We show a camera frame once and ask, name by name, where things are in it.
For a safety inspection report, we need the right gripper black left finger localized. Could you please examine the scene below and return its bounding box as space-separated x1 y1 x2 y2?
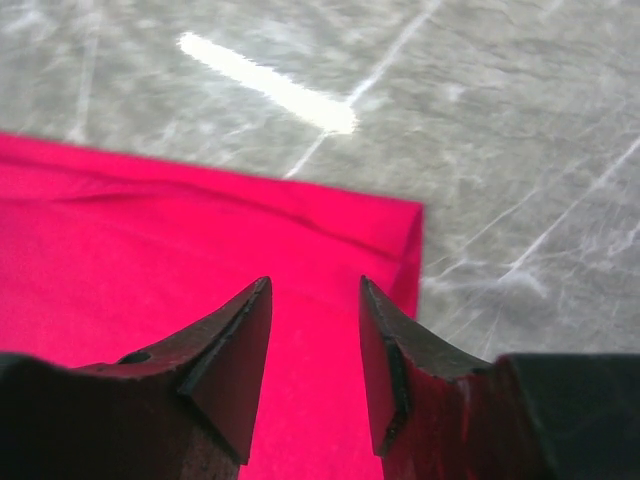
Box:
1 277 272 479

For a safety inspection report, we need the crimson red t-shirt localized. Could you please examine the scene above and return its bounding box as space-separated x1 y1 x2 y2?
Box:
1 134 424 479

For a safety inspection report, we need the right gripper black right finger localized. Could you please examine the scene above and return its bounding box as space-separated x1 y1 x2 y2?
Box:
359 278 639 479

